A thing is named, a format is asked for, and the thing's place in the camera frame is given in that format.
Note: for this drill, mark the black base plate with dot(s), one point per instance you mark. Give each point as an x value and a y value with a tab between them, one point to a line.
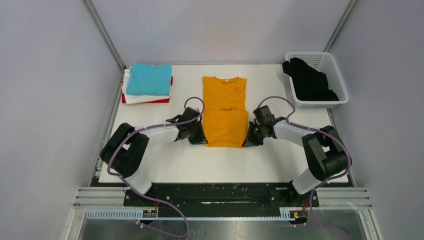
230	199

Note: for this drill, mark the white cable duct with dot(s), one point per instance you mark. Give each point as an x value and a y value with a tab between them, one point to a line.
143	215

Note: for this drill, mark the yellow t-shirt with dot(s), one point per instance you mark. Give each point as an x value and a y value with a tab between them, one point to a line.
225	118

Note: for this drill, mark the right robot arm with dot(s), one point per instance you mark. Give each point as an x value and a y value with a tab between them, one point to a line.
325	153

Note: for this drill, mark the folded white t-shirt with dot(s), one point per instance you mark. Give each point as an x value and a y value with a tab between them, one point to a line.
142	98

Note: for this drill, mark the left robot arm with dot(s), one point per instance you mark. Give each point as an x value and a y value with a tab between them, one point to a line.
125	149

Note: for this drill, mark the black t-shirt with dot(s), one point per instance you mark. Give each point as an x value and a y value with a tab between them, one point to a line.
309	83

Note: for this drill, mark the folded turquoise t-shirt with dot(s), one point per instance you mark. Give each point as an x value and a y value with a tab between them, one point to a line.
152	80

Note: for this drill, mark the white plastic basket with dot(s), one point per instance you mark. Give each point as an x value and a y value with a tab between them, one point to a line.
325	63

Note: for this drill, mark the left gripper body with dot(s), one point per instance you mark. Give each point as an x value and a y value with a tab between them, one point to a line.
196	135

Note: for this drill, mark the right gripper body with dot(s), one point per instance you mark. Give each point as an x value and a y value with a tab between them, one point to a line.
255	135

